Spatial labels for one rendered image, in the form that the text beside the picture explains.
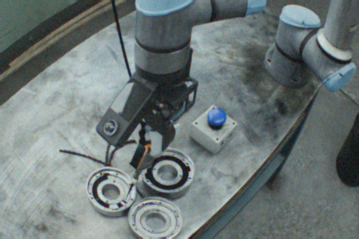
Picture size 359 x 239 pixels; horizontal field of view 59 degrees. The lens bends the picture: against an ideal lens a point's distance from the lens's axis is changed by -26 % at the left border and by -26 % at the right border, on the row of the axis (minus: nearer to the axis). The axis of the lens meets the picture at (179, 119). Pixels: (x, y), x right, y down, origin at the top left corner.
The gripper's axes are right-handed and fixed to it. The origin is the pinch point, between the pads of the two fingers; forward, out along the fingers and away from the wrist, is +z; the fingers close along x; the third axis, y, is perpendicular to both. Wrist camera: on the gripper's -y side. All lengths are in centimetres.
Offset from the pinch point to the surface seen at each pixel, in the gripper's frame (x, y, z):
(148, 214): -5.6, -6.1, 10.5
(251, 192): -12, 45, 69
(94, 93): 25.9, 9.6, 13.3
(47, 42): 143, 59, 91
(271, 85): -4.8, 42.4, 13.2
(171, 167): -1.5, 5.9, 11.1
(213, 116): -2.0, 17.7, 5.8
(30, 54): 144, 44, 91
